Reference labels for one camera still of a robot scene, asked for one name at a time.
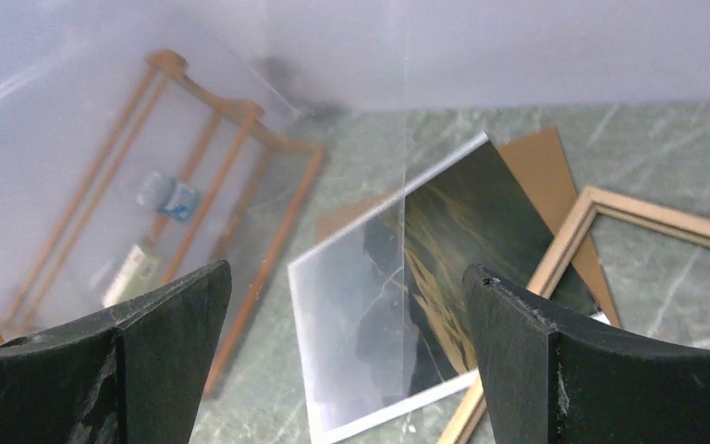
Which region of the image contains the blue white round tub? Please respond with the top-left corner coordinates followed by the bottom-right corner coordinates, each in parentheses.
top-left (135, 171), bottom-right (202, 222)

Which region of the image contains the landscape photo print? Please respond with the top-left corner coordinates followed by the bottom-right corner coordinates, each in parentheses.
top-left (288, 133), bottom-right (556, 443)

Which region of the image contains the white red small box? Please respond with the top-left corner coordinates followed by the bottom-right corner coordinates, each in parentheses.
top-left (102, 243), bottom-right (163, 308)

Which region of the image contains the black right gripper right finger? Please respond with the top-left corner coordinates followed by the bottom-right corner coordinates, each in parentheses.
top-left (462, 265), bottom-right (710, 443)

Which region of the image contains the clear acrylic sheet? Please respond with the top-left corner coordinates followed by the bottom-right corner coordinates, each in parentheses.
top-left (0, 0), bottom-right (409, 430)

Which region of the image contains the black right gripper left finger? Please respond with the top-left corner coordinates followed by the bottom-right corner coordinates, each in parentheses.
top-left (0, 260), bottom-right (232, 443)

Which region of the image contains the wooden picture frame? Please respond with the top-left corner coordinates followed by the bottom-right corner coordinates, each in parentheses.
top-left (435, 186), bottom-right (710, 444)

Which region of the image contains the orange wooden rack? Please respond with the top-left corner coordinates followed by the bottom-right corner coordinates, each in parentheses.
top-left (1, 48), bottom-right (325, 394)

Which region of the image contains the brown backing board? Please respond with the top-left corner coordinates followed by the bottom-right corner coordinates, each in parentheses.
top-left (316, 126), bottom-right (619, 326)

